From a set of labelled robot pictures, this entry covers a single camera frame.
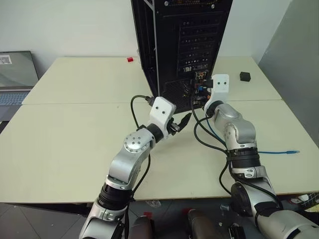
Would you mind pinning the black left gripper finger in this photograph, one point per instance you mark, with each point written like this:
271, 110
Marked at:
186, 117
184, 125

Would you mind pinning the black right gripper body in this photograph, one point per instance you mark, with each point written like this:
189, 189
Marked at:
206, 95

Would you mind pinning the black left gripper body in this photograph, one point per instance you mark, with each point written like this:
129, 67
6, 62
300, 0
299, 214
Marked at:
172, 127

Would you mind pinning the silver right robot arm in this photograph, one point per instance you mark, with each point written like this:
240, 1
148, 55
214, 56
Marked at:
239, 129

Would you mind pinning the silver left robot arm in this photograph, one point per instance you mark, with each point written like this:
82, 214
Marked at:
134, 147

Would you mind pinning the black computer tower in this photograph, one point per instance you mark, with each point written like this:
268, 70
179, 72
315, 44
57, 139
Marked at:
164, 44

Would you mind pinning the small black cube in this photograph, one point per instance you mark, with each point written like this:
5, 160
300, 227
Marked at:
245, 76

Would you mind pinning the crumpled grey scrap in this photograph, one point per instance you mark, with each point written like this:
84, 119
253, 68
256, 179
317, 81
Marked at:
153, 203

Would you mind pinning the small red block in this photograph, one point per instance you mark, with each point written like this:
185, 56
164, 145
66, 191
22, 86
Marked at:
129, 59

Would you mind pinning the grey partition board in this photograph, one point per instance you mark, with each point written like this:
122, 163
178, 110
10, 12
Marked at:
294, 74

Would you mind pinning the small metal fitting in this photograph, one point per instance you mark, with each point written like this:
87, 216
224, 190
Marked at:
224, 207

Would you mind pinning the dark rounded brown shape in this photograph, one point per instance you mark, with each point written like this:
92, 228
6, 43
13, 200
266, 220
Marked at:
199, 224
142, 227

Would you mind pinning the black boxy object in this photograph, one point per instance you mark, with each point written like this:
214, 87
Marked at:
238, 231

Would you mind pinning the grey laptop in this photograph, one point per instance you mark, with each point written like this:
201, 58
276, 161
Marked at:
15, 74

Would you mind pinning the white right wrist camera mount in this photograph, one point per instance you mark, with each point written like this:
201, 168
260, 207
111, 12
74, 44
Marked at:
220, 87

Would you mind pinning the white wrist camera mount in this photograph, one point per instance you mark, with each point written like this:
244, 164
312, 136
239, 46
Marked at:
220, 87
162, 109

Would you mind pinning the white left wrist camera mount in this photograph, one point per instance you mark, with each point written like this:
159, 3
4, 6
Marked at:
162, 109

